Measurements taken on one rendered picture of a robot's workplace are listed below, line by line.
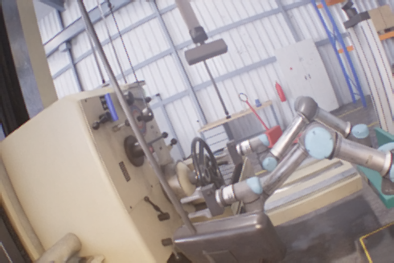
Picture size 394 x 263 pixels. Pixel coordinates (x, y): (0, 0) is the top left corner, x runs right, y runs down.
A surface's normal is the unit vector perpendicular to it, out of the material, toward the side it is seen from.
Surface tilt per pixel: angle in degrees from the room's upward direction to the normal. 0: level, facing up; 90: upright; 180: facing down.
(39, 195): 90
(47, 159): 90
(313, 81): 90
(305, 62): 90
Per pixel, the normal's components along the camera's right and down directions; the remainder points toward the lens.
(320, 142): -0.39, 0.19
